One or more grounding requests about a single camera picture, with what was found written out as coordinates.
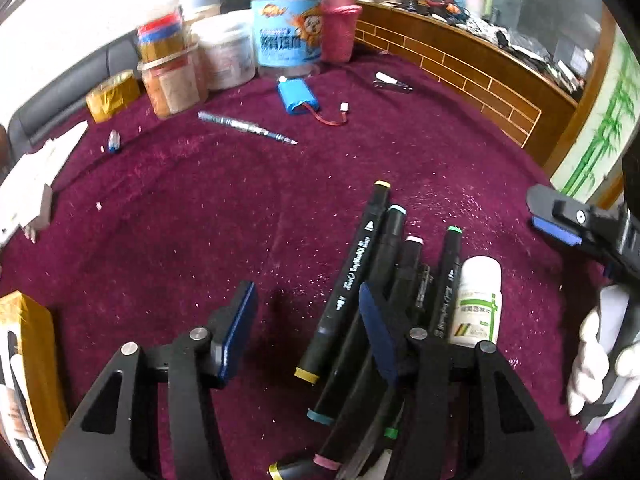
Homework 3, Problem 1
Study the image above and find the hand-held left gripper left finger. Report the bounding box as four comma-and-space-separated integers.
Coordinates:
44, 280, 260, 480

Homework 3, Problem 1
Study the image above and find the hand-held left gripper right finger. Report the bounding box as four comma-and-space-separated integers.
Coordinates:
359, 282, 573, 480

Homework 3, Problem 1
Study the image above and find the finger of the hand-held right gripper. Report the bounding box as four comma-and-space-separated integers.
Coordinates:
526, 183, 626, 261

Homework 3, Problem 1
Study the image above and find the black marker teal cap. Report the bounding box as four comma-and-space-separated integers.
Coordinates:
306, 205, 407, 427

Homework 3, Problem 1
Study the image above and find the black clip pen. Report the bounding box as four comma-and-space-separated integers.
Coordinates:
412, 262, 435, 321

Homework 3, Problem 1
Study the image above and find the black marker yellow cap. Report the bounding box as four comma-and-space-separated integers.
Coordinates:
294, 180, 391, 386

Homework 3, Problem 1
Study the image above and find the black marker pink cap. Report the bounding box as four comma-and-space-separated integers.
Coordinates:
314, 235, 426, 472

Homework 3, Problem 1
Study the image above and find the black marker green cap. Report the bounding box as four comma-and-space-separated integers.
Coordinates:
427, 226, 463, 346

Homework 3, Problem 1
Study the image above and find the small white medicine bottle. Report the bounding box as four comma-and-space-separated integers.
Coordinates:
450, 256, 502, 347

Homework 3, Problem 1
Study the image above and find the black marker yellow band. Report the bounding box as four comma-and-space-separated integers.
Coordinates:
268, 452, 321, 480

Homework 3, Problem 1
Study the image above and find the person's right hand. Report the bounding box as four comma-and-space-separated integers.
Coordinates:
567, 284, 640, 433

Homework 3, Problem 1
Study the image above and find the maroon tablecloth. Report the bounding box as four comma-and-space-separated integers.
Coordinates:
0, 45, 608, 480

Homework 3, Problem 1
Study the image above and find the wooden brick pattern counter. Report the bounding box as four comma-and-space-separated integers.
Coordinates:
352, 0, 581, 163

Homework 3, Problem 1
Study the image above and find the silver screwdriver bit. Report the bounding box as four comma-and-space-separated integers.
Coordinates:
197, 111, 299, 147

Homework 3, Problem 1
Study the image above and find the yellow cardboard box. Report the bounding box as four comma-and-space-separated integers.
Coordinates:
0, 290, 70, 473

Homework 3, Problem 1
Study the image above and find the metal nail clipper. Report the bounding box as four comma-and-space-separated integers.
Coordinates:
372, 72, 415, 95

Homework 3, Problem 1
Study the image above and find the white paper pile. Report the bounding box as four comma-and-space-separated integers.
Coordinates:
0, 120, 90, 246

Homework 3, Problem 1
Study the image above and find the amber clear jar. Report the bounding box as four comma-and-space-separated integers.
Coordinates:
137, 45, 210, 121

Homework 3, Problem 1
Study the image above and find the gold foil box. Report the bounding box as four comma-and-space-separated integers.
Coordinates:
85, 71, 142, 124

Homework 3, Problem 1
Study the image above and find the white plastic jar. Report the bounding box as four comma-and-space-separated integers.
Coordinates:
191, 10, 257, 92

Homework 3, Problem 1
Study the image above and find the black sofa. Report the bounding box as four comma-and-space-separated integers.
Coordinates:
7, 37, 141, 148

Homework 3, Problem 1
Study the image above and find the pink thermos knit sleeve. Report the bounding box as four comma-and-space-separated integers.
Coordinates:
320, 0, 362, 64

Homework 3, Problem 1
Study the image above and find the large clear jar blue label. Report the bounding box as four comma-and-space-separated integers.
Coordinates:
249, 0, 326, 80

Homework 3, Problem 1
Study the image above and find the red lid jar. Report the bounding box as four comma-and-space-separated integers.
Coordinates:
136, 5, 187, 63

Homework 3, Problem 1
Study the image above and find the bamboo wall poster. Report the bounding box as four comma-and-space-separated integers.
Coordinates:
549, 35, 640, 206

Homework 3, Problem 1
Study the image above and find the counter clutter of cables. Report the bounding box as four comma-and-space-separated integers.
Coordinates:
400, 0, 588, 93

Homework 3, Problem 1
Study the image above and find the blue battery pack red wire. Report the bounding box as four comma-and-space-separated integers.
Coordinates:
277, 77, 351, 126

